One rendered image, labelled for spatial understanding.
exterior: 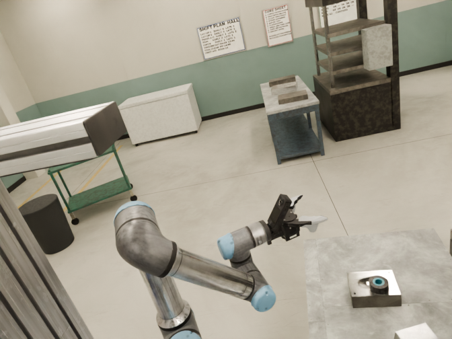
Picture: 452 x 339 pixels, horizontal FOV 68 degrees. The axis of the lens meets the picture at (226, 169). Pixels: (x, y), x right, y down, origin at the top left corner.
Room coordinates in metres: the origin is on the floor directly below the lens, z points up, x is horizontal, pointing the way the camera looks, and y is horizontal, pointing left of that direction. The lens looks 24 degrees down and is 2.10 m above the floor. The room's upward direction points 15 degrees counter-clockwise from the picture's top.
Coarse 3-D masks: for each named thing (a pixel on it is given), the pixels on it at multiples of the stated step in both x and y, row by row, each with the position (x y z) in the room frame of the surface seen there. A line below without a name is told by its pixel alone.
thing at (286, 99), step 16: (272, 80) 5.88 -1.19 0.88; (288, 80) 5.71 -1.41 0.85; (272, 96) 5.12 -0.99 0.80; (288, 96) 4.62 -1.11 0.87; (304, 96) 4.49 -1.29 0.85; (272, 112) 4.36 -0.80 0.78; (288, 112) 4.34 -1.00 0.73; (304, 112) 4.31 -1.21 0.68; (272, 128) 4.38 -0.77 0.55; (288, 128) 5.43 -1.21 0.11; (304, 128) 5.23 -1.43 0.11; (320, 128) 4.28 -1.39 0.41; (288, 144) 4.76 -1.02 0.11; (304, 144) 4.60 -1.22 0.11; (320, 144) 4.29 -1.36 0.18
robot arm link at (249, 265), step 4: (244, 260) 0.86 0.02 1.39; (248, 260) 0.87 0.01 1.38; (252, 260) 0.89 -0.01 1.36; (232, 264) 0.88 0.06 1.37; (236, 264) 0.86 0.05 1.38; (240, 264) 0.86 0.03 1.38; (244, 264) 0.86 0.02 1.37; (248, 264) 0.86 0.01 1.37; (252, 264) 0.86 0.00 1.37; (236, 268) 0.87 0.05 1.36; (240, 268) 0.85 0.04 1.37; (244, 268) 0.84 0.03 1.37; (248, 268) 0.84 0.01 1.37; (252, 268) 0.84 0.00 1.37; (256, 268) 0.84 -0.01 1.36
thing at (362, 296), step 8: (352, 272) 1.21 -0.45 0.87; (360, 272) 1.19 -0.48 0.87; (368, 272) 1.18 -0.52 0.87; (376, 272) 1.17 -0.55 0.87; (384, 272) 1.16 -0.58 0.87; (392, 272) 1.14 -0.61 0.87; (352, 280) 1.16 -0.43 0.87; (360, 280) 1.15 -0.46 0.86; (368, 280) 1.15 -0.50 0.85; (392, 280) 1.10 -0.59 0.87; (352, 288) 1.12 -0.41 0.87; (360, 288) 1.11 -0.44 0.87; (368, 288) 1.12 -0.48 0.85; (392, 288) 1.06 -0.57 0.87; (352, 296) 1.08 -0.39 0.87; (360, 296) 1.07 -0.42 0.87; (368, 296) 1.05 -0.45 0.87; (376, 296) 1.05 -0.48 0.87; (384, 296) 1.04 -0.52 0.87; (392, 296) 1.03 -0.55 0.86; (400, 296) 1.02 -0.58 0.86; (352, 304) 1.07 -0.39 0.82; (360, 304) 1.06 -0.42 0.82; (368, 304) 1.06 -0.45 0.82; (376, 304) 1.05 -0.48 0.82; (384, 304) 1.04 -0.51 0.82; (392, 304) 1.03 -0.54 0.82; (400, 304) 1.02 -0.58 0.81
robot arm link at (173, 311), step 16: (128, 208) 0.84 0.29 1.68; (144, 208) 0.85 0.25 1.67; (144, 272) 0.80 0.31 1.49; (160, 288) 0.80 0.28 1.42; (176, 288) 0.84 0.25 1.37; (160, 304) 0.80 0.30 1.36; (176, 304) 0.81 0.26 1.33; (160, 320) 0.81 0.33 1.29; (176, 320) 0.79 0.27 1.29; (192, 320) 0.82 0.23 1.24
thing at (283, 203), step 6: (282, 198) 0.91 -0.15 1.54; (288, 198) 0.91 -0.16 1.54; (276, 204) 0.93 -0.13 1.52; (282, 204) 0.90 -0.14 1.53; (288, 204) 0.90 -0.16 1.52; (276, 210) 0.92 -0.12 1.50; (282, 210) 0.90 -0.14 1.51; (288, 210) 0.90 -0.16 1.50; (270, 216) 0.93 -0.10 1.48; (276, 216) 0.91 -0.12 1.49; (282, 216) 0.90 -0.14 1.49; (270, 222) 0.92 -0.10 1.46; (276, 222) 0.90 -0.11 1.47; (276, 228) 0.90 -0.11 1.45
